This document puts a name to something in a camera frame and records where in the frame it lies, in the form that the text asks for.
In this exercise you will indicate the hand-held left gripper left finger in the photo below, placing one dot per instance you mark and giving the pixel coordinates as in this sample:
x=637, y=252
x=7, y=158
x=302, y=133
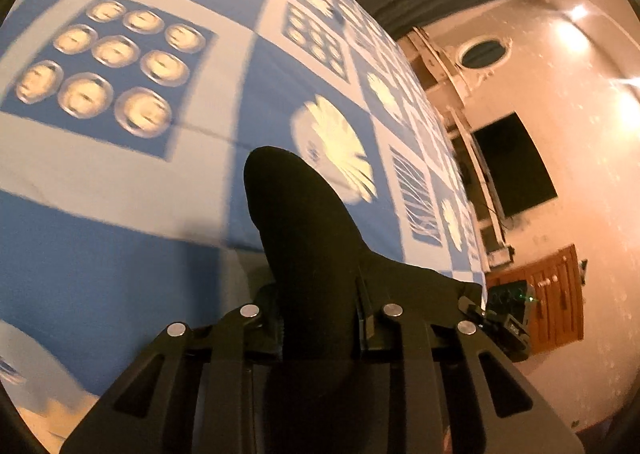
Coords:
x=267, y=334

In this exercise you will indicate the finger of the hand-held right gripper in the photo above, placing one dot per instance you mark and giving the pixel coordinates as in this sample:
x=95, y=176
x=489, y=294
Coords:
x=472, y=308

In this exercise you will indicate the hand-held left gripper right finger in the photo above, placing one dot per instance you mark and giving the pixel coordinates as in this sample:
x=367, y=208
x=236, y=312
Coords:
x=367, y=334

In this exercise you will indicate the black pants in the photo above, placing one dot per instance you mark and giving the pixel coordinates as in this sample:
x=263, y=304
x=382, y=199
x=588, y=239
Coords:
x=310, y=259

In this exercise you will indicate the wooden cabinet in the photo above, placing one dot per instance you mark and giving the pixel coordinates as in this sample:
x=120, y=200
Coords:
x=555, y=304

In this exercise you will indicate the black television screen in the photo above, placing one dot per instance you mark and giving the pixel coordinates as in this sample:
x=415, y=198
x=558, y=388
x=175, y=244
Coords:
x=515, y=164

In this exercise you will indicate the blue printed blanket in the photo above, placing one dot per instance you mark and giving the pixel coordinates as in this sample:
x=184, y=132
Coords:
x=150, y=214

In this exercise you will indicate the oval wall mirror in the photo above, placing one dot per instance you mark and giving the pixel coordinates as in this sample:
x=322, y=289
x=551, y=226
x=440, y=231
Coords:
x=482, y=53

